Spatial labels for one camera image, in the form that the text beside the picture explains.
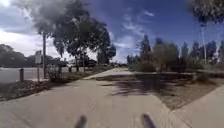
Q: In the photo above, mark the group of large trees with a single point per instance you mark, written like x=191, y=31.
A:
x=80, y=33

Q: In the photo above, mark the overhanging tree crown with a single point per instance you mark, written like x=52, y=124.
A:
x=208, y=10

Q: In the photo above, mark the row of dark trees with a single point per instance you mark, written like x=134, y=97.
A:
x=163, y=56

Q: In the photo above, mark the grey asphalt road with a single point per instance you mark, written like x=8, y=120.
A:
x=8, y=75

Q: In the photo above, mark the dark bollard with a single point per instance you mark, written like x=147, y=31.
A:
x=21, y=75

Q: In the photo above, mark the sign on post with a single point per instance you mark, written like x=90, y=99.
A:
x=38, y=57

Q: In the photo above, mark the dry dirt ground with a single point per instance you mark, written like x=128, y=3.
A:
x=173, y=90

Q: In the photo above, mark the brown dirt strip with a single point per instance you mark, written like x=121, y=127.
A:
x=20, y=88

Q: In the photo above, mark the pale concrete path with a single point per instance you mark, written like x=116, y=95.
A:
x=100, y=100

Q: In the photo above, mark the distant line of trees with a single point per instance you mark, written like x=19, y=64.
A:
x=13, y=59

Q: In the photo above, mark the pale thin pole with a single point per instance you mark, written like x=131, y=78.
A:
x=203, y=43

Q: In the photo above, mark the tall dark pole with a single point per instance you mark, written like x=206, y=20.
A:
x=44, y=53

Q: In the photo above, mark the robot's own part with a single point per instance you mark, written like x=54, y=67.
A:
x=81, y=122
x=148, y=122

